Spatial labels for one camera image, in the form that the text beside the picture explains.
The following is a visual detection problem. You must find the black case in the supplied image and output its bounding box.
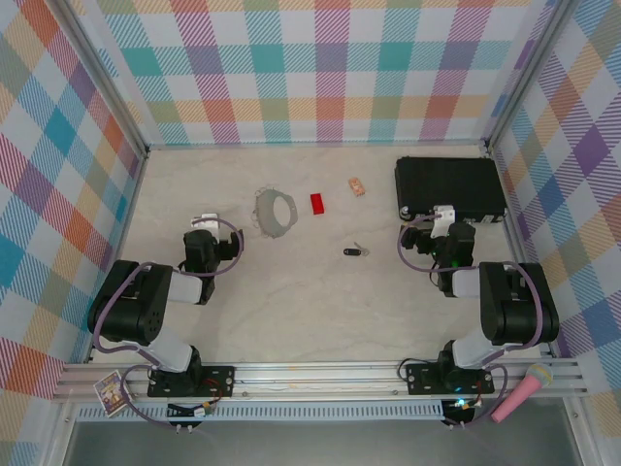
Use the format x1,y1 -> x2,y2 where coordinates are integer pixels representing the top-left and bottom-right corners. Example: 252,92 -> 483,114
393,155 -> 508,225

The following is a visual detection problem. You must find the pink toy microphone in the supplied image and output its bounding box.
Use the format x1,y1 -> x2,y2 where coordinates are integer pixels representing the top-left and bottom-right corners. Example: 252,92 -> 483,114
490,363 -> 554,424

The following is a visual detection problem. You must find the black round LED module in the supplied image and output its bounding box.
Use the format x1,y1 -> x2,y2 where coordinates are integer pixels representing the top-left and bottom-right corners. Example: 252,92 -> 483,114
441,397 -> 479,429

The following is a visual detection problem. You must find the small picture card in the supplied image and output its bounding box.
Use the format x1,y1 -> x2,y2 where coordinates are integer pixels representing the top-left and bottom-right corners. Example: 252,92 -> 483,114
92,369 -> 135,417

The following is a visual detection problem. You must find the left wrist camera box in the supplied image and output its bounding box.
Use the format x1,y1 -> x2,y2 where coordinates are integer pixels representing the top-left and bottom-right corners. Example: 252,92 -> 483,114
189,212 -> 232,243

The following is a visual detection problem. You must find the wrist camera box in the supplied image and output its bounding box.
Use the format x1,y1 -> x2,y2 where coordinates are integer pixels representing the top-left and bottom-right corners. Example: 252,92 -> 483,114
189,212 -> 232,243
431,204 -> 458,239

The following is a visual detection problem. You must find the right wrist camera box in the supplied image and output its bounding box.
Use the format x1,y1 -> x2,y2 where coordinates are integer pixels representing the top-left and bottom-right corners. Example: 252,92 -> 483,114
431,204 -> 458,239

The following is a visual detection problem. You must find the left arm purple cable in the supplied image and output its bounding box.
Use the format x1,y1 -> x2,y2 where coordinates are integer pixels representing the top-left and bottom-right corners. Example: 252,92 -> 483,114
91,216 -> 246,431

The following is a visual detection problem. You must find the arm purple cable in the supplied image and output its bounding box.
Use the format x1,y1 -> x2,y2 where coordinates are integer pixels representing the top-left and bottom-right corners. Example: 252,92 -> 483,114
397,213 -> 547,431
91,216 -> 246,431

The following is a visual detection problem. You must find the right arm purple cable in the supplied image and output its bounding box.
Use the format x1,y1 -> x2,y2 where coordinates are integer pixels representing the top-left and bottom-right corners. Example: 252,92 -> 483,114
397,213 -> 547,431

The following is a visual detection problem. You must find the aluminium side rail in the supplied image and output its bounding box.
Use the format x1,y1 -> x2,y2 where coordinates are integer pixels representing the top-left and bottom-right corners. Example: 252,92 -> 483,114
86,148 -> 150,365
487,145 -> 554,358

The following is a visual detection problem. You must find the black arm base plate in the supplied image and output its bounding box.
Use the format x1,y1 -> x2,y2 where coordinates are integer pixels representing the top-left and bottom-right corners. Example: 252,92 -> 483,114
405,362 -> 496,397
147,364 -> 237,399

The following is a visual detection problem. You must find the wide aluminium mounting rail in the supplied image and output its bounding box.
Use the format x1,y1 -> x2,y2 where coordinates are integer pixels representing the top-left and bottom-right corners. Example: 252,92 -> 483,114
52,361 -> 588,402

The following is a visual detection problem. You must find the aluminium frame post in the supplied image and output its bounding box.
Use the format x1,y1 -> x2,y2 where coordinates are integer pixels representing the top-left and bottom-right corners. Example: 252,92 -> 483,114
56,0 -> 150,159
482,0 -> 581,156

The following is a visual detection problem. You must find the slotted grey cable duct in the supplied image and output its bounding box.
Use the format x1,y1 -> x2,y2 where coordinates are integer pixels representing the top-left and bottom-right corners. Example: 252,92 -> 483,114
77,400 -> 445,422

